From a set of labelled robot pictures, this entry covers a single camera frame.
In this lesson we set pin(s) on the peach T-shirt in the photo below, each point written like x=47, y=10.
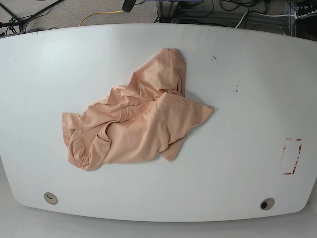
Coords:
x=148, y=116

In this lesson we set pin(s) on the black cylindrical object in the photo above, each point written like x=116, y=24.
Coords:
x=128, y=5

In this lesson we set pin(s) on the red tape rectangle marking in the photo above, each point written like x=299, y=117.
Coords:
x=290, y=156

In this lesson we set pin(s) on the black tripod stand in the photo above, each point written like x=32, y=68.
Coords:
x=18, y=25

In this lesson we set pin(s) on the white power strip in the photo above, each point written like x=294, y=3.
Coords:
x=304, y=13

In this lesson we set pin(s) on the grey metal rack frame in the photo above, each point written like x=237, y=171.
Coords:
x=166, y=10

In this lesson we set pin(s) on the left table cable grommet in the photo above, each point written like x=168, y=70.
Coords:
x=50, y=198

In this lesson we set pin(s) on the table cable grommet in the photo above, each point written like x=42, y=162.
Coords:
x=50, y=198
x=267, y=204

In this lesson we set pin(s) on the right table cable grommet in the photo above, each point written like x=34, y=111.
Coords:
x=267, y=204

